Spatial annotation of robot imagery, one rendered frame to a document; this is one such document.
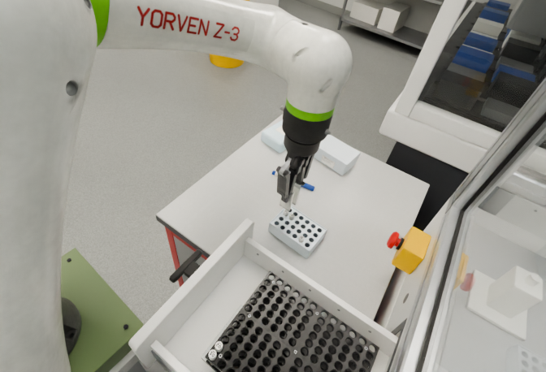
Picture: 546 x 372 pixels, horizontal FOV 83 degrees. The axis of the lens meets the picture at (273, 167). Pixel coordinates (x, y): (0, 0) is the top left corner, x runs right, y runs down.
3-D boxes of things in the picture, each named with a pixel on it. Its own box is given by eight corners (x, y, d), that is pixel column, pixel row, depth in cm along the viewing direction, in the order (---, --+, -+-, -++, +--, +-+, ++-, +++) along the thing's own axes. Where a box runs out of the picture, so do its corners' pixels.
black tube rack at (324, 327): (206, 366, 52) (205, 356, 47) (266, 285, 63) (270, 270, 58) (322, 472, 44) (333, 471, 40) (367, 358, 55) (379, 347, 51)
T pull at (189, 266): (168, 280, 55) (167, 277, 54) (198, 251, 60) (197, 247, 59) (183, 292, 54) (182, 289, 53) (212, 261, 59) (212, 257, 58)
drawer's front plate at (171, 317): (140, 362, 53) (127, 342, 45) (245, 244, 71) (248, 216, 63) (148, 369, 52) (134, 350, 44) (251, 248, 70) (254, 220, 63)
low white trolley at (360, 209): (183, 318, 134) (155, 214, 81) (265, 225, 173) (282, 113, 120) (296, 416, 114) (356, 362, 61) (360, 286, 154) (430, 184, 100)
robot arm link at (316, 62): (331, 52, 43) (374, 36, 48) (270, 21, 48) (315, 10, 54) (312, 132, 52) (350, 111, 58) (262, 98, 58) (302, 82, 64)
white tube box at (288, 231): (267, 231, 81) (269, 222, 79) (286, 212, 86) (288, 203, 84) (306, 259, 76) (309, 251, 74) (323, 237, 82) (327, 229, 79)
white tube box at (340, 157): (310, 156, 104) (314, 144, 100) (325, 144, 109) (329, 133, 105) (342, 176, 99) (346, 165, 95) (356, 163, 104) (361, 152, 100)
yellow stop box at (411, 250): (387, 262, 69) (400, 245, 64) (397, 240, 74) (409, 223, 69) (409, 275, 67) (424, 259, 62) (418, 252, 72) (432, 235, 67)
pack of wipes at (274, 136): (279, 154, 103) (281, 144, 100) (259, 140, 107) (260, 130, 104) (307, 136, 111) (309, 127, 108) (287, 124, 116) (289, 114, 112)
